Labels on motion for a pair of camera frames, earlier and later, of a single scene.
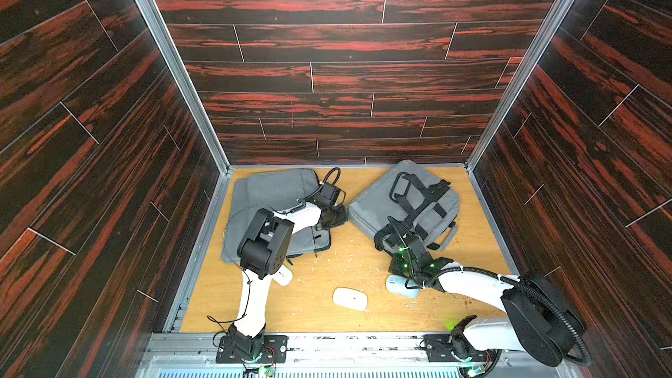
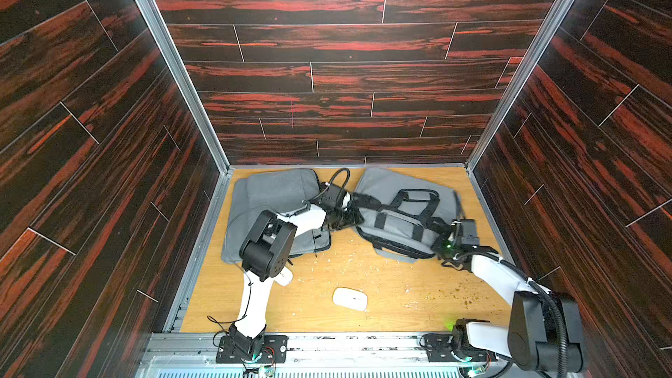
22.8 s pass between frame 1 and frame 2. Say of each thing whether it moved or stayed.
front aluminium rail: stayed
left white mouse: stayed
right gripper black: moved
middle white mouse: stayed
